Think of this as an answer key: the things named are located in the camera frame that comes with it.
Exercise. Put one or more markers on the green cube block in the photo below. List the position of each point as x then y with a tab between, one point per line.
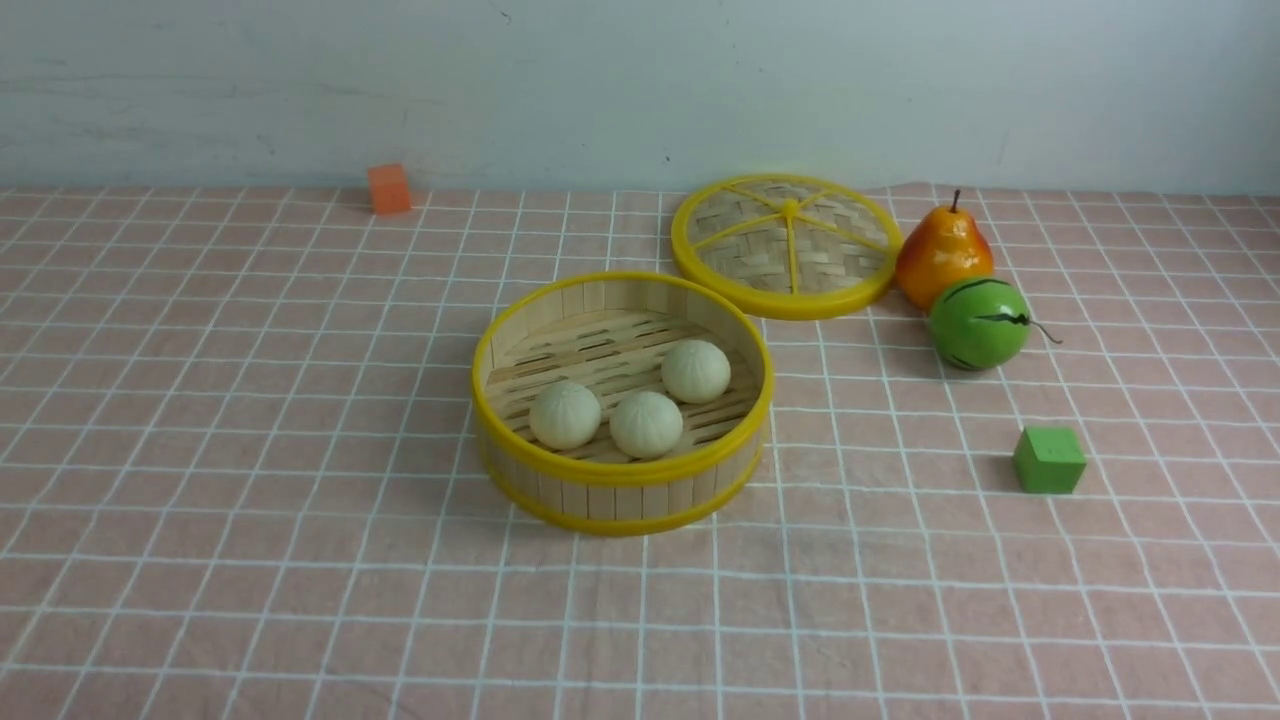
1049	460

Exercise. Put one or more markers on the orange cube block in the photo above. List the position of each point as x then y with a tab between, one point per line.
389	189

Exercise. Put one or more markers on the orange toy pear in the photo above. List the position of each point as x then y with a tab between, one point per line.
945	247

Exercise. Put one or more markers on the green toy watermelon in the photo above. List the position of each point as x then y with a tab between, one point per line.
981	323

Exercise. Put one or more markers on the pink checkered tablecloth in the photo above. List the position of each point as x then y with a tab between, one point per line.
239	480

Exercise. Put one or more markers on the yellow bamboo steamer lid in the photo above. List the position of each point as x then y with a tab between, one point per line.
786	247

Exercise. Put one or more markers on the yellow bamboo steamer tray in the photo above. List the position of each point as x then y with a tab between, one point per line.
609	332

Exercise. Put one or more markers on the white bun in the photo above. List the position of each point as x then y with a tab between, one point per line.
565	415
646	425
695	372

